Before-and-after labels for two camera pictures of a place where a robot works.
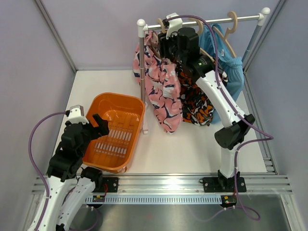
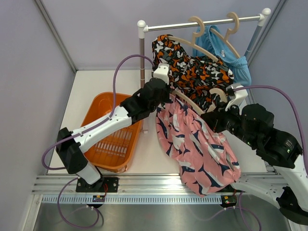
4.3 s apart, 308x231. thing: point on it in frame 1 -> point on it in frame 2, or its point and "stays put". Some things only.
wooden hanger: [160, 21] -> [211, 107]
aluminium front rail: [256, 185] stays put
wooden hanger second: [201, 30] stays put
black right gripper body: [168, 47] -> [228, 120]
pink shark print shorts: [162, 84] -> [206, 163]
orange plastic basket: [114, 151] stays put
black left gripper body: [86, 127] -> [164, 97]
